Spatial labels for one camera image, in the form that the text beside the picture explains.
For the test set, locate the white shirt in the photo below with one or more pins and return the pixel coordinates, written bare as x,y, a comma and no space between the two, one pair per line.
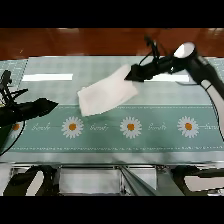
106,91

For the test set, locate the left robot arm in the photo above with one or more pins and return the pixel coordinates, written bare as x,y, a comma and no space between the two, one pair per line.
10,113

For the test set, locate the silver frame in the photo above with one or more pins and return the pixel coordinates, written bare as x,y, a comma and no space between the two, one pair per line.
140,185

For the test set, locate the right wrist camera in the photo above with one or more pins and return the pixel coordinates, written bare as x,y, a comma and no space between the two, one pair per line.
152,45

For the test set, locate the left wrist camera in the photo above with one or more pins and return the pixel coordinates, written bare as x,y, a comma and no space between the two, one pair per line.
7,83

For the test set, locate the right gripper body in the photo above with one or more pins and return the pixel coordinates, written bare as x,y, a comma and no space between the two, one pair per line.
141,72

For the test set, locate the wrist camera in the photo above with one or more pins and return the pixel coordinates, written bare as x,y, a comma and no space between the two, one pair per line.
7,83
152,45

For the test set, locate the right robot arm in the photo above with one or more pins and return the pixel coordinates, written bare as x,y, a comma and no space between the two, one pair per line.
200,68

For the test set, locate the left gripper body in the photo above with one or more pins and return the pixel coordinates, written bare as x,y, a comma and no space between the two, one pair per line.
40,107

